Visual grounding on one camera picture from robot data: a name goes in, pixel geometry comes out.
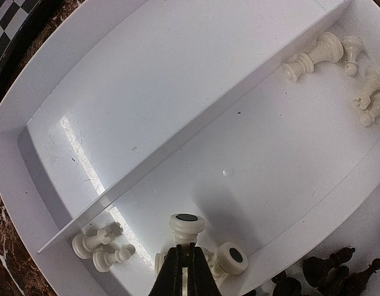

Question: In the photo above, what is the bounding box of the white plastic compartment tray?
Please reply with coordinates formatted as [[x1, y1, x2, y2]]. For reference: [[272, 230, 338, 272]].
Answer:
[[0, 1, 380, 295]]

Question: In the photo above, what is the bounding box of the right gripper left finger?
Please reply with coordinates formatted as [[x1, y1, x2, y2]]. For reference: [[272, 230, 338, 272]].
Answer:
[[149, 245, 181, 296]]

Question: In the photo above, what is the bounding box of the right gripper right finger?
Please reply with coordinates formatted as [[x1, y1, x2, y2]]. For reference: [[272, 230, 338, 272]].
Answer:
[[188, 243, 222, 296]]

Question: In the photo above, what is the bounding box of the pile of black chess pieces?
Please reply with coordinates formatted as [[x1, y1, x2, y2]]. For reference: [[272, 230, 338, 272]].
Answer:
[[245, 221, 380, 296]]

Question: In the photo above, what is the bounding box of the black grey chessboard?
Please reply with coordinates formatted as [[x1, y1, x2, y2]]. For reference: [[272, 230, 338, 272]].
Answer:
[[0, 0, 62, 103]]

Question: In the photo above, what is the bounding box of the white queen chess piece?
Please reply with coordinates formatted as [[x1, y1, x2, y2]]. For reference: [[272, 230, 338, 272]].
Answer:
[[169, 213, 205, 246]]

